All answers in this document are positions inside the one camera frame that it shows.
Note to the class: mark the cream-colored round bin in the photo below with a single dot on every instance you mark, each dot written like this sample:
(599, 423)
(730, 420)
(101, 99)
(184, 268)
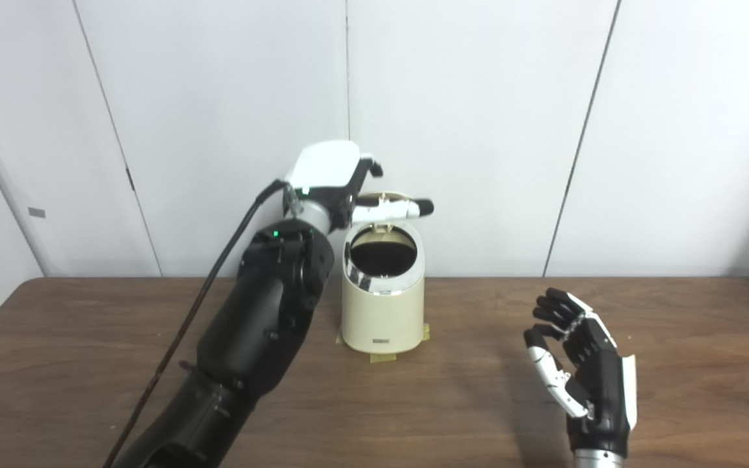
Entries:
(384, 318)

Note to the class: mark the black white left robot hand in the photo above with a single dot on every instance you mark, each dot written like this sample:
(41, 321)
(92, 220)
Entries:
(322, 166)

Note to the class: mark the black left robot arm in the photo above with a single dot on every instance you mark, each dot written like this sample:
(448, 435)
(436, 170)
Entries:
(251, 325)

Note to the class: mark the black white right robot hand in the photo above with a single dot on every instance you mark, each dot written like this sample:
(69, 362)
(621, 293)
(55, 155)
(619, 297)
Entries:
(602, 390)

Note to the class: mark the wide yellow tape piece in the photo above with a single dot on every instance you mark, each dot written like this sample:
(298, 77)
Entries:
(382, 357)

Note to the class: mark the small gray wall label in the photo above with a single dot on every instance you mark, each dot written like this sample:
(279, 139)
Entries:
(36, 212)

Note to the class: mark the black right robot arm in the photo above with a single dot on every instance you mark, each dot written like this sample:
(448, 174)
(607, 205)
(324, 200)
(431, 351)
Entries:
(599, 460)

